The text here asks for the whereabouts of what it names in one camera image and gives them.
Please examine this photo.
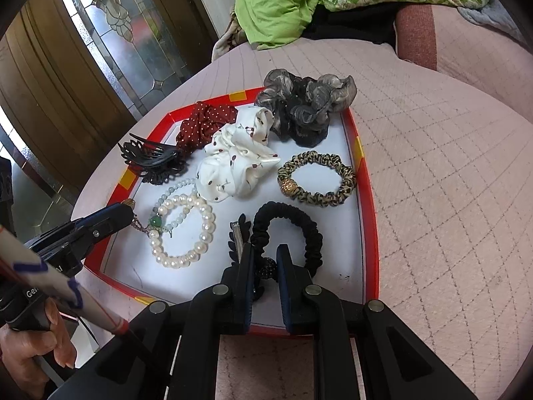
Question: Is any wooden door panel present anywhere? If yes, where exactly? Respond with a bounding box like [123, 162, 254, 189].
[0, 0, 139, 194]

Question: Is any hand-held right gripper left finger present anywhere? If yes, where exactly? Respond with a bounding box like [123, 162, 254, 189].
[48, 242, 256, 400]

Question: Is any red tray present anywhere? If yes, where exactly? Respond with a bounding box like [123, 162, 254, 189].
[83, 87, 380, 338]

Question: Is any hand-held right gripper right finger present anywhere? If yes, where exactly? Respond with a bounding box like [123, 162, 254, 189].
[277, 244, 479, 400]

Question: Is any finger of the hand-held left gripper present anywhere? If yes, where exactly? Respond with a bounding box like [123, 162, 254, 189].
[24, 202, 135, 264]

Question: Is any black cloth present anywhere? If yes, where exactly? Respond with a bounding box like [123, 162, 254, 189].
[302, 2, 401, 46]

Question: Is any red polka dot scrunchie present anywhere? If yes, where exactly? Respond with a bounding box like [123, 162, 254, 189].
[175, 101, 239, 157]

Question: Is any leopard print hair tie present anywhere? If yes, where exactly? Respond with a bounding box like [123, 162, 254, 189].
[277, 150, 358, 207]

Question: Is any black ruffled hair tie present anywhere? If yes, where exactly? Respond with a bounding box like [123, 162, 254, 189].
[250, 201, 324, 301]

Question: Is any white printed stick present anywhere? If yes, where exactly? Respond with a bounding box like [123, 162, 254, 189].
[0, 224, 131, 336]

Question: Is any leaded glass door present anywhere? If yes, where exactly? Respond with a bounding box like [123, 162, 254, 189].
[54, 0, 228, 114]

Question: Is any person's left hand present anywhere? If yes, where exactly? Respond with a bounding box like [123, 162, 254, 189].
[0, 299, 78, 399]

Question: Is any black hair claw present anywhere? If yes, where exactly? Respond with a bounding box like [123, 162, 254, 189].
[118, 133, 188, 186]

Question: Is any pale bead bracelet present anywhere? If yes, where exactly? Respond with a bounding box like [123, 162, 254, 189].
[151, 178, 200, 236]

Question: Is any pink bolster pillow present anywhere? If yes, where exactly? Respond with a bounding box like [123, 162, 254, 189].
[393, 3, 533, 111]

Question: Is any green quilt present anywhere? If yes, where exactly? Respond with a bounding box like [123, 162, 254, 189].
[233, 0, 493, 51]

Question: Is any black leaf hair clip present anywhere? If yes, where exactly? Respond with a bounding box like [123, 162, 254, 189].
[228, 213, 253, 266]

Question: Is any beige fringed cloth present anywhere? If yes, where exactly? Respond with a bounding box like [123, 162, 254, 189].
[212, 12, 251, 61]

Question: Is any white printed scrunchie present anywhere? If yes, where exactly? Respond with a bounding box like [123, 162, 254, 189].
[196, 106, 282, 204]

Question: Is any grey sheer scrunchie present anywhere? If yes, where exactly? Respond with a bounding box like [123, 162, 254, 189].
[254, 69, 358, 148]

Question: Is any pink quilted bed cover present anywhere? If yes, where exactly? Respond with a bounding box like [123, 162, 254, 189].
[73, 37, 533, 400]

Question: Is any white pearl bracelet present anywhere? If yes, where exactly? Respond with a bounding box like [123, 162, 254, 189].
[149, 195, 217, 270]

